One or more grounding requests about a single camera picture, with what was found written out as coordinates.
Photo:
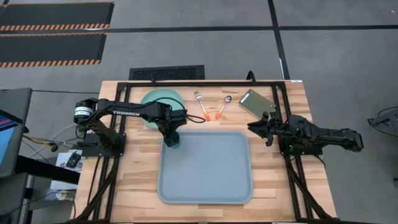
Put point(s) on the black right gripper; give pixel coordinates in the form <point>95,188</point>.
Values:
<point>276,127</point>

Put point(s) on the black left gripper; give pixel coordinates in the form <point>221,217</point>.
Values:
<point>169,132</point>

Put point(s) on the teal green cup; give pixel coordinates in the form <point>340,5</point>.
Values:
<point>177,141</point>

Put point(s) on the light green plate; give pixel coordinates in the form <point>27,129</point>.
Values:
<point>161,95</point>

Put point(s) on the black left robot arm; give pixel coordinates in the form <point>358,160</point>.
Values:
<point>124,112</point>

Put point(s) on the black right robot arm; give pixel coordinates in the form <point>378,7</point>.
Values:
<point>335,140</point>

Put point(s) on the grey plastic tray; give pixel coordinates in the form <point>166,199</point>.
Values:
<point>205,168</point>

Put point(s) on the olive green spiral notebook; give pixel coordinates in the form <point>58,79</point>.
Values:
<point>256,102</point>

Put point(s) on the black floor vent grate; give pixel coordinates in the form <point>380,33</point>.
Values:
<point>168,73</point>

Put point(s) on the white table label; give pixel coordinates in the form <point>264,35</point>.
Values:
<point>296,81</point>

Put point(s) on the black handheld controller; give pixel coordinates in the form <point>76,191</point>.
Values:
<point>74,160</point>

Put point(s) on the white paper sheet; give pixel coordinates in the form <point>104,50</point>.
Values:
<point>63,180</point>

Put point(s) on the black hazard-striped floor mat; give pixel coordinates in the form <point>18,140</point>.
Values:
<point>56,14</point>
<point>49,46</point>

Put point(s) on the monitor with blue screen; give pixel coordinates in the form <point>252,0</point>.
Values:
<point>7,143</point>

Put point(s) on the black aluminium table frame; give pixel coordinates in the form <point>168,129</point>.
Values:
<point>202,84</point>

